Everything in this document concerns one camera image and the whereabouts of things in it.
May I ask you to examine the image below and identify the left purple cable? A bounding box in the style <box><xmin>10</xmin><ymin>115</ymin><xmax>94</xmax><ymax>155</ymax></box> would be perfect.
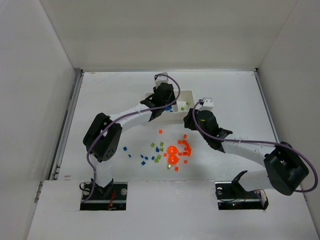
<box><xmin>79</xmin><ymin>73</ymin><xmax>181</xmax><ymax>203</ymax></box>

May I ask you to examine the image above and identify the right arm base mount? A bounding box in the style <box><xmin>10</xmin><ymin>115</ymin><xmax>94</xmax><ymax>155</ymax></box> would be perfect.
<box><xmin>215</xmin><ymin>170</ymin><xmax>269</xmax><ymax>211</ymax></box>

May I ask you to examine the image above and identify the lower orange round lego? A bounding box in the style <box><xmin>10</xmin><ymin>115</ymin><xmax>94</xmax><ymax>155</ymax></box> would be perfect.
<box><xmin>167</xmin><ymin>155</ymin><xmax>180</xmax><ymax>165</ymax></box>

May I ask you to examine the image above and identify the orange round lego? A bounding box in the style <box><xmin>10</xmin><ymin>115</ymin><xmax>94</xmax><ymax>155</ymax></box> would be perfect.
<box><xmin>167</xmin><ymin>155</ymin><xmax>180</xmax><ymax>165</ymax></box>
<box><xmin>167</xmin><ymin>145</ymin><xmax>179</xmax><ymax>155</ymax></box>

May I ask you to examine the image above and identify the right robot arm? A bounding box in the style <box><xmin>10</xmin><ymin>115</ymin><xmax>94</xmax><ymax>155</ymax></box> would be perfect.
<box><xmin>183</xmin><ymin>108</ymin><xmax>309</xmax><ymax>196</ymax></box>

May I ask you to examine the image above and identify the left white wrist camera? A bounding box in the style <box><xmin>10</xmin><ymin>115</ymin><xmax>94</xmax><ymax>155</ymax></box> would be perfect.
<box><xmin>154</xmin><ymin>72</ymin><xmax>169</xmax><ymax>88</ymax></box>

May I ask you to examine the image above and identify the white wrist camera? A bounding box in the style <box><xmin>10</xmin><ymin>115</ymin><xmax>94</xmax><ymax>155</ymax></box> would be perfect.
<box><xmin>199</xmin><ymin>97</ymin><xmax>214</xmax><ymax>112</ymax></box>
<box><xmin>154</xmin><ymin>72</ymin><xmax>169</xmax><ymax>88</ymax></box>

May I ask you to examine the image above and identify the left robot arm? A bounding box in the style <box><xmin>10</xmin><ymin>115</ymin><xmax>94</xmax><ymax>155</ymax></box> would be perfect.
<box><xmin>79</xmin><ymin>81</ymin><xmax>181</xmax><ymax>198</ymax></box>

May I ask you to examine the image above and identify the purple cable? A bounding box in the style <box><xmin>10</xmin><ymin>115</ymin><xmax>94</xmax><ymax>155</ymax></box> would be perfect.
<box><xmin>191</xmin><ymin>99</ymin><xmax>316</xmax><ymax>193</ymax></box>
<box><xmin>79</xmin><ymin>73</ymin><xmax>181</xmax><ymax>203</ymax></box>

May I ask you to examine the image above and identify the green lego pair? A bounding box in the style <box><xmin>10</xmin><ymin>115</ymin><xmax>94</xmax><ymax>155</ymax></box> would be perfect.
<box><xmin>154</xmin><ymin>155</ymin><xmax>162</xmax><ymax>163</ymax></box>

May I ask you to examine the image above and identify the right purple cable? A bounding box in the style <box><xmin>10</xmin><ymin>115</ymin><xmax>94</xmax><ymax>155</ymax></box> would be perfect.
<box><xmin>191</xmin><ymin>99</ymin><xmax>316</xmax><ymax>193</ymax></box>

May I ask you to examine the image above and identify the white three-compartment container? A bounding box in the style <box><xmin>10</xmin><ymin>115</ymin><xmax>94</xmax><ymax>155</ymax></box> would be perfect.
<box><xmin>153</xmin><ymin>90</ymin><xmax>195</xmax><ymax>122</ymax></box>

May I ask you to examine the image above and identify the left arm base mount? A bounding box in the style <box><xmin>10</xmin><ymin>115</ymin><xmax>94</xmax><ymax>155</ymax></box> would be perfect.
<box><xmin>79</xmin><ymin>182</ymin><xmax>128</xmax><ymax>211</ymax></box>

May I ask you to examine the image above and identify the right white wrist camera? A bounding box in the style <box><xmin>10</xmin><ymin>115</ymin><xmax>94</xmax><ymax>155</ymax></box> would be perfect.
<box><xmin>199</xmin><ymin>97</ymin><xmax>214</xmax><ymax>112</ymax></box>

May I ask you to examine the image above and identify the upper orange round lego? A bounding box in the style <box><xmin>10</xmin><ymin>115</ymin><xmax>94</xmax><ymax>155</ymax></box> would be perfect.
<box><xmin>167</xmin><ymin>145</ymin><xmax>179</xmax><ymax>155</ymax></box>

